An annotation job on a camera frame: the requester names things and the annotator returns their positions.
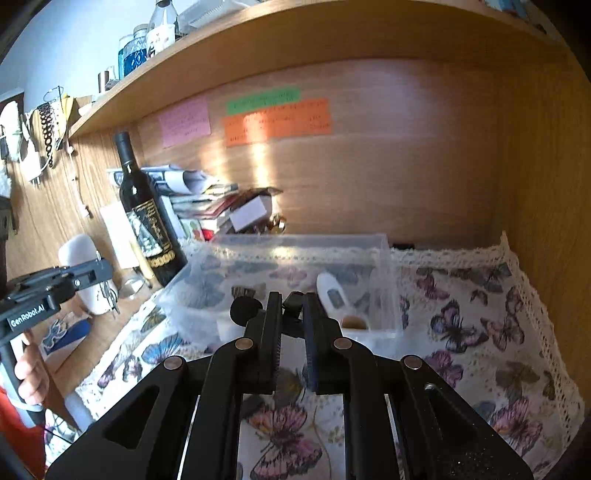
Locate white handheld massager device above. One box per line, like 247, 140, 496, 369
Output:
317, 272, 369, 330

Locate person left hand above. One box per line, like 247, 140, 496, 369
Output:
14, 330, 50, 405

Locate blue cartoon sticker card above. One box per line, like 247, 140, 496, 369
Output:
41, 319, 91, 356

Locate small round mirror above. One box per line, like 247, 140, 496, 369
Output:
118, 276, 144, 299

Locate butterfly print lace tablecloth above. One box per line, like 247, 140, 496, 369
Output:
76, 241, 585, 479

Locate dark wine bottle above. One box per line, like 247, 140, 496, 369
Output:
114, 131, 186, 287

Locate white fluffy cloth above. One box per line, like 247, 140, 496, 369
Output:
1, 100, 42, 186

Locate clear plastic storage box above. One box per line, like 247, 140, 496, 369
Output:
156, 234, 402, 339

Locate stack of books and magazines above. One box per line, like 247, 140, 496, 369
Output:
108, 165, 238, 242

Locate open box of gold items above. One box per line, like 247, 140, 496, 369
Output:
229, 187, 283, 233

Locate pink sticky note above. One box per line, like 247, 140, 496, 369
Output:
158, 98, 211, 148

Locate blue liquid glass bottle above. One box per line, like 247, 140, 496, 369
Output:
123, 24, 148, 76

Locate clear bottle white label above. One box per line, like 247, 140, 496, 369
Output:
146, 0, 180, 58

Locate green sticky note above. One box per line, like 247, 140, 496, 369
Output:
226, 86, 301, 116

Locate orange sticky note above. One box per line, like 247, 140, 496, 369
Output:
223, 98, 332, 147

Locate wooden shelf board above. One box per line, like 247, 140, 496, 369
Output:
71, 1, 567, 137

